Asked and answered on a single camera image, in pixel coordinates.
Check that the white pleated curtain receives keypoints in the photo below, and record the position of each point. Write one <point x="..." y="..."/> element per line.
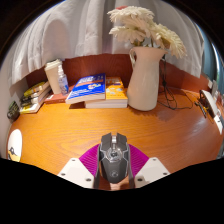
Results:
<point x="76" y="30"/>

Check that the cream lidded tumbler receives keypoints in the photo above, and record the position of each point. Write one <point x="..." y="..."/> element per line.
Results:
<point x="52" y="76"/>

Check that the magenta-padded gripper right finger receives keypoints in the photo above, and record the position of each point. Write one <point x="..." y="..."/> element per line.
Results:
<point x="151" y="170"/>

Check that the pink flower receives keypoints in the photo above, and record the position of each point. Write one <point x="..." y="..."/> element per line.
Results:
<point x="121" y="7"/>

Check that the yellow black cover book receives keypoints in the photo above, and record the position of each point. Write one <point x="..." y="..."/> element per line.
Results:
<point x="36" y="88"/>

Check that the dark green mug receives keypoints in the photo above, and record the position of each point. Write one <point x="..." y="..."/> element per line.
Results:
<point x="13" y="111"/>

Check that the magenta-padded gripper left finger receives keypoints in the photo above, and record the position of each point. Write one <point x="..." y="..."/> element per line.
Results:
<point x="75" y="171"/>

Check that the white yellow black mouse pad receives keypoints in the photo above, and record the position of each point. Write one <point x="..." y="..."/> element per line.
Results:
<point x="15" y="143"/>

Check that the white daisy bouquet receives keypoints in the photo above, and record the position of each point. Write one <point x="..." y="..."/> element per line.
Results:
<point x="140" y="23"/>

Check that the orange cover book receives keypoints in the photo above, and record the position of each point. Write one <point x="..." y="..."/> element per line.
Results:
<point x="115" y="91"/>

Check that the dark thick book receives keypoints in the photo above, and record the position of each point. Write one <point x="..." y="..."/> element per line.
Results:
<point x="33" y="97"/>

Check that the white tilted desk device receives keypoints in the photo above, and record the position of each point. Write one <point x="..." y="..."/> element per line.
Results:
<point x="209" y="101"/>

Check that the dark grey computer mouse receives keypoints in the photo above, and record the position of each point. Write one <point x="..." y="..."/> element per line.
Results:
<point x="114" y="160"/>

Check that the clear pump bottle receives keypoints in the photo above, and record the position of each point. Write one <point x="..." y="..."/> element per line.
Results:
<point x="63" y="83"/>

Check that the red flat book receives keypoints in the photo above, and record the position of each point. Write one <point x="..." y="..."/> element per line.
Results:
<point x="56" y="98"/>

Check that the white ceramic jug vase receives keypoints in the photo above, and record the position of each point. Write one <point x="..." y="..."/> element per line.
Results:
<point x="145" y="83"/>

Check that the white-edged thick book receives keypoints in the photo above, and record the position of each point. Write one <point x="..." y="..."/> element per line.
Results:
<point x="30" y="108"/>

